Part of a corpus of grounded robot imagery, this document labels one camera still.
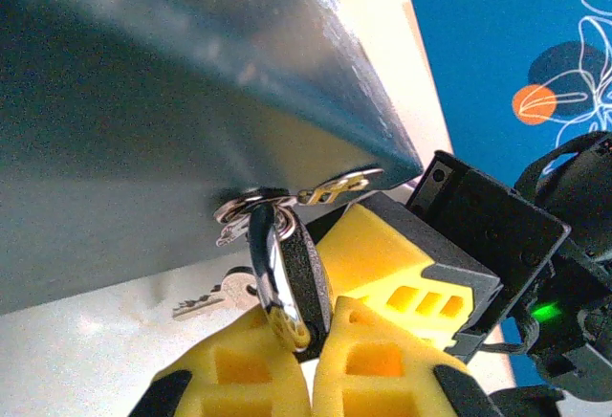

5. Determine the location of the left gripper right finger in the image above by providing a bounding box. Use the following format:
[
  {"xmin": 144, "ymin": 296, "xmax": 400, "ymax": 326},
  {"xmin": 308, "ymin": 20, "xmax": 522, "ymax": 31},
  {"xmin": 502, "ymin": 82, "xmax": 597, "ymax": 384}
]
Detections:
[{"xmin": 311, "ymin": 295, "xmax": 499, "ymax": 417}]

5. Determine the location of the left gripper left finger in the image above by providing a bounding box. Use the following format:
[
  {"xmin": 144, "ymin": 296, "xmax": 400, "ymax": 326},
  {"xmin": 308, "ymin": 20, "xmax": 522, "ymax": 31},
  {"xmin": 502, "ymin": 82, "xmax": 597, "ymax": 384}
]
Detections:
[{"xmin": 128, "ymin": 308, "xmax": 313, "ymax": 417}]

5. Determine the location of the brass-tinted key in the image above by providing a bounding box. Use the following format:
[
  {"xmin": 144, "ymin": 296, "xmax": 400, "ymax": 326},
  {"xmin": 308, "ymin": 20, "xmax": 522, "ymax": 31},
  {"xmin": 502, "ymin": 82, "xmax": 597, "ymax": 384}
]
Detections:
[{"xmin": 295, "ymin": 166, "xmax": 386, "ymax": 208}]

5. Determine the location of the silver key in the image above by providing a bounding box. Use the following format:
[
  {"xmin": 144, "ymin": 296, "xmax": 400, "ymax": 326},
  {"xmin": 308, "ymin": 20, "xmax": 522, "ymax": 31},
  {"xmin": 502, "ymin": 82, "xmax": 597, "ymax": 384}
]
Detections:
[{"xmin": 170, "ymin": 266, "xmax": 260, "ymax": 321}]

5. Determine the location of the silver key ring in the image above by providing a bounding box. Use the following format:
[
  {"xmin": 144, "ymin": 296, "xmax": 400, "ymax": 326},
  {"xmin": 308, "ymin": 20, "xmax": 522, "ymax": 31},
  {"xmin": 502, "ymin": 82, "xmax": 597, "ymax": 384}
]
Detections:
[{"xmin": 212, "ymin": 186, "xmax": 298, "ymax": 237}]

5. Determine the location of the starry night tin box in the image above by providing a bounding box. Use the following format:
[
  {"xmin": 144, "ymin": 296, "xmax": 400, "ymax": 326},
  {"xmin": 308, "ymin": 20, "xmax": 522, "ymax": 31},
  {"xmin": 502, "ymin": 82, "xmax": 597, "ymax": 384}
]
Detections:
[{"xmin": 0, "ymin": 0, "xmax": 425, "ymax": 317}]

